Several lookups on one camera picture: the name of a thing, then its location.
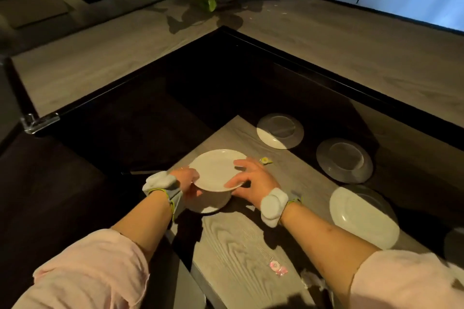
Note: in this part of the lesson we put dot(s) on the person's left forearm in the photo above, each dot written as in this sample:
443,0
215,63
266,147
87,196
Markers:
147,218

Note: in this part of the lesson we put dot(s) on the grey round plate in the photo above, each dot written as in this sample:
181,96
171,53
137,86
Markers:
344,160

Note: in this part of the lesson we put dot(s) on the white right wrist tracker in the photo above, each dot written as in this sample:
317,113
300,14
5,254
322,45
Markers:
273,207

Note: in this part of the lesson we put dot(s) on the pink left sleeve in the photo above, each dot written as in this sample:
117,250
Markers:
87,272

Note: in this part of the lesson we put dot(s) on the small yellow wrapper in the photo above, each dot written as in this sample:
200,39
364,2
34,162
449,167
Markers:
265,160

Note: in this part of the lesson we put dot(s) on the person's left hand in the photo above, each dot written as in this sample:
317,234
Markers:
183,179

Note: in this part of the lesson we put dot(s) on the green leaf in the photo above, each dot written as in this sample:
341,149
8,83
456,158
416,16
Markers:
209,1

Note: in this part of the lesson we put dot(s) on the pink right sleeve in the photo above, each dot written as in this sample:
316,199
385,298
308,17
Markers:
406,281

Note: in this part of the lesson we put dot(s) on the white bowl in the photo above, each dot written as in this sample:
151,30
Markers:
206,203

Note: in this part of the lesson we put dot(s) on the person's right forearm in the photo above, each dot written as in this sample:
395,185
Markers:
326,243

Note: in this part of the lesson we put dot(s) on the large white plate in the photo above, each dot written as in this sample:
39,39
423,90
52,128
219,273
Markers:
362,216

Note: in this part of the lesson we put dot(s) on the pink sleeve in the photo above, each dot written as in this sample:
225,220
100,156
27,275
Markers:
87,272
406,281

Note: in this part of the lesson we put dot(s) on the person's right thumb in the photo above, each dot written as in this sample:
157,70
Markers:
236,182

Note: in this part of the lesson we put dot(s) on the person's left thumb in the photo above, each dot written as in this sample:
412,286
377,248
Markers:
191,173

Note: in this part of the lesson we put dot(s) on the white round plate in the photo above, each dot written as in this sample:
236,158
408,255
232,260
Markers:
280,131
217,169

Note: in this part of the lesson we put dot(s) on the pink sticker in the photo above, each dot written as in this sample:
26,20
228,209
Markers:
277,267

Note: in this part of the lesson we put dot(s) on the person's right hand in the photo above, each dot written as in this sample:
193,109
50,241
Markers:
259,180

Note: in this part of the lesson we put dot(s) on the crumpled white paper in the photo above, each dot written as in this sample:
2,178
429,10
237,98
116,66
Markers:
311,279

